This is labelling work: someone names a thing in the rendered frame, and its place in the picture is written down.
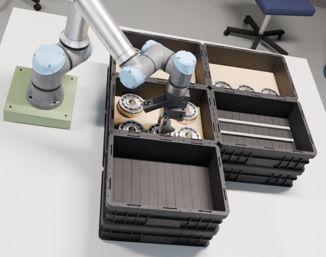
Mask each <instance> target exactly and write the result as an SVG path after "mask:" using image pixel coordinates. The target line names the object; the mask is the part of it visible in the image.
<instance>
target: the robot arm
mask: <svg viewBox="0 0 326 257"><path fill-rule="evenodd" d="M68 1H70V4H69V9H68V15H67V21H66V27H65V29H63V30H62V31H61V33H60V38H59V42H58V43H57V44H50V45H48V44H44V45H42V46H40V47H38V48H37V49H36V50H35V52H34V54H33V58H32V79H31V81H30V83H29V85H28V87H27V89H26V99H27V101H28V102H29V104H30V105H32V106H33V107H35V108H37V109H40V110H52V109H55V108H57V107H59V106H60V105H61V104H62V103H63V101H64V90H63V87H62V77H63V75H65V74H66V73H68V72H69V71H71V70H72V69H74V68H75V67H77V66H78V65H80V64H81V63H83V62H85V61H87V59H88V58H89V57H90V56H91V55H92V52H93V44H91V42H92V41H91V39H90V37H89V35H88V29H89V26H90V27H91V29H92V30H93V31H94V33H95V34H96V35H97V37H98V38H99V40H100V41H101V42H102V44H103V45H104V46H105V48H106V49H107V51H108V52H109V53H110V54H111V56H112V57H113V59H114V60H115V61H116V63H117V64H118V65H119V67H120V68H121V71H120V73H119V78H120V81H121V83H122V84H123V85H124V86H125V87H127V88H131V89H132V88H136V87H137V86H139V85H140V84H142V83H143V82H144V81H145V80H146V79H148V78H149V77H150V76H152V75H153V74H154V73H156V72H157V71H158V70H159V69H160V70H162V71H163V72H165V73H167V74H169V79H168V82H167V86H166V93H165V94H162V95H159V96H156V97H153V98H150V99H147V100H145V101H143V102H142V103H143V110H144V112H145V113H148V112H151V111H154V110H157V109H160V110H159V115H158V121H157V123H160V127H159V130H158V134H161V135H162V134H164V133H172V132H174V131H175V128H174V127H173V126H171V120H170V119H175V120H177V121H181V122H183V120H184V117H185V114H186V106H187V103H188V100H189V98H190V95H189V90H188V87H189V83H190V81H191V78H192V75H193V73H194V71H195V64H196V58H195V56H194V55H193V54H192V53H190V52H186V51H184V50H182V51H179V52H177V53H175V52H173V51H171V50H169V49H168V48H166V47H164V46H163V45H162V44H160V43H157V42H155V41H153V40H149V41H147V42H146V43H145V45H143V47H142V49H141V52H140V55H139V54H138V53H137V51H136V50H135V49H134V47H133V46H132V45H131V43H130V42H129V40H128V39H127V38H126V36H125V35H124V33H123V32H122V30H121V29H120V28H119V26H118V25H117V23H116V22H115V21H114V19H113V18H112V16H111V15H110V14H109V12H108V10H107V9H106V8H105V6H104V5H103V3H102V2H101V1H100V0H68Z"/></svg>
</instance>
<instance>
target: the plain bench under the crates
mask: <svg viewBox="0 0 326 257"><path fill-rule="evenodd" d="M66 21H67V17H66V16H60V15H54V14H49V13H43V12H37V11H32V10H26V9H20V8H14V7H13V10H12V13H11V16H10V19H9V21H8V24H7V27H6V30H5V33H4V36H3V39H2V41H1V44H0V257H326V112H325V110H324V107H323V104H322V101H321V99H320V96H319V93H318V90H317V87H316V85H315V82H314V79H313V76H312V73H311V70H310V68H309V65H308V62H307V59H302V58H297V57H291V56H285V55H282V56H284V58H285V60H286V63H287V66H288V69H289V72H290V75H291V77H292V80H293V83H294V86H295V89H296V92H297V95H298V100H297V101H299V102H300V103H301V106H302V109H303V112H304V115H305V118H306V121H307V124H308V127H309V129H310V132H311V135H312V138H313V141H314V144H315V147H316V150H317V155H316V156H315V158H313V159H309V161H310V163H309V164H306V165H305V171H304V172H303V174H302V175H300V176H297V180H295V181H293V186H292V187H280V186H270V185H260V184H250V183H240V182H230V181H225V184H226V190H227V196H228V203H229V209H230V214H229V215H228V217H227V218H226V219H223V222H222V223H221V224H219V226H220V228H219V231H218V233H217V234H216V235H215V236H213V238H212V240H210V244H209V246H208V247H194V246H180V245H166V244H151V243H136V242H121V241H107V240H101V239H100V238H99V236H98V232H99V213H100V194H101V176H102V171H103V170H104V168H103V166H102V157H103V138H104V120H105V114H106V113H107V111H106V110H105V101H106V82H107V68H108V67H109V62H110V53H109V52H108V51H107V49H106V48H105V46H104V45H103V44H102V42H101V41H100V40H99V38H98V37H97V35H96V34H95V33H94V31H93V30H92V29H91V27H90V26H89V29H88V35H89V37H90V39H91V41H92V42H91V44H93V52H92V55H91V56H90V57H89V58H88V59H87V61H85V62H83V63H81V64H80V65H78V66H77V67H75V68H74V69H72V70H71V71H69V72H68V73H66V74H68V75H74V76H77V77H78V80H77V88H76V94H75V101H74V107H73V114H72V120H71V127H70V130H69V129H64V128H57V127H49V126H41V125H34V124H26V123H19V122H11V121H4V119H3V109H4V106H5V102H6V99H7V95H8V92H9V88H10V85H11V82H12V78H13V74H14V71H15V67H16V66H23V67H28V68H32V58H33V54H34V52H35V50H36V49H37V48H38V47H40V46H42V45H44V44H48V45H50V44H57V43H58V42H59V38H60V33H61V31H62V30H63V29H65V27H66Z"/></svg>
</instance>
